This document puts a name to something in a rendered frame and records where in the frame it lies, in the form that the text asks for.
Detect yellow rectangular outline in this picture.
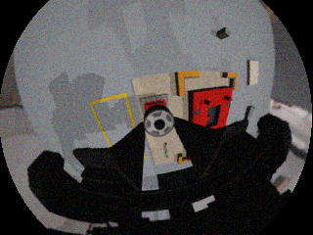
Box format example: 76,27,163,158
89,93,136,148

